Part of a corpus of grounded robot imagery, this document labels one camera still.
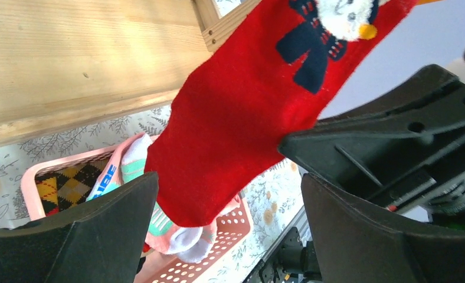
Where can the brown argyle sock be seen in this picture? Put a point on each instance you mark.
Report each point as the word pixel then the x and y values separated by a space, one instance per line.
pixel 63 189

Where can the pink sock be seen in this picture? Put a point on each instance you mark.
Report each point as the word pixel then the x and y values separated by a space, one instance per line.
pixel 190 245
pixel 126 164

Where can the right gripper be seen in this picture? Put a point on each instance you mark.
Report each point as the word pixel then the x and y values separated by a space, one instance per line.
pixel 404 149

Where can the wooden hanger stand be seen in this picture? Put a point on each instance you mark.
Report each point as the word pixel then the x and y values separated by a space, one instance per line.
pixel 65 64

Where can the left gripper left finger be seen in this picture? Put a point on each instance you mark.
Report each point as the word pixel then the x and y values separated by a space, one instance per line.
pixel 97 241

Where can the pink plastic basket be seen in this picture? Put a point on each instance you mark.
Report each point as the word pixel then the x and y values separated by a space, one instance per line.
pixel 233 228

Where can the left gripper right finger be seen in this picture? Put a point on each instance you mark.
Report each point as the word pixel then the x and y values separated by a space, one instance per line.
pixel 357 241

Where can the floral table mat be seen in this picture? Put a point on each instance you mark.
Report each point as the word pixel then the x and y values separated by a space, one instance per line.
pixel 274 197

